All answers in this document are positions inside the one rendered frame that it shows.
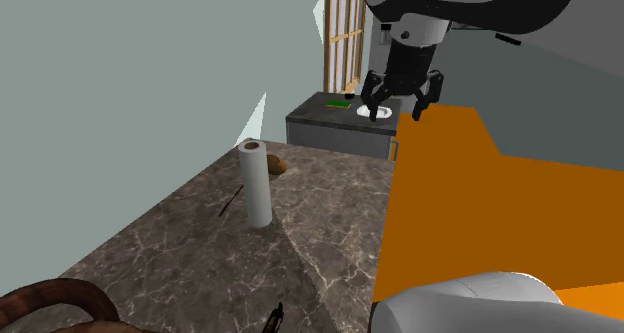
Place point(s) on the white paper towel roll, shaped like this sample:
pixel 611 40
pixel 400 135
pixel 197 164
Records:
pixel 257 186

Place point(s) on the black and yellow tool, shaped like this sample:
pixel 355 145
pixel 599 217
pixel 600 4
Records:
pixel 274 320

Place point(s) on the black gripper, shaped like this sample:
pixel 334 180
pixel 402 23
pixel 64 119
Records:
pixel 408 68

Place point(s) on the grey cabinet with dark top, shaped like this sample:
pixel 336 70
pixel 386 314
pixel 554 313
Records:
pixel 336 134

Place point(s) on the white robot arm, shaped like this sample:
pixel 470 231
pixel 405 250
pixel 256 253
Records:
pixel 487 307

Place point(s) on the thin dark pen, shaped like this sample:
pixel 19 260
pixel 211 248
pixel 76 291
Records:
pixel 231 201

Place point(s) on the wooden framed window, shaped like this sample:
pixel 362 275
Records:
pixel 341 34

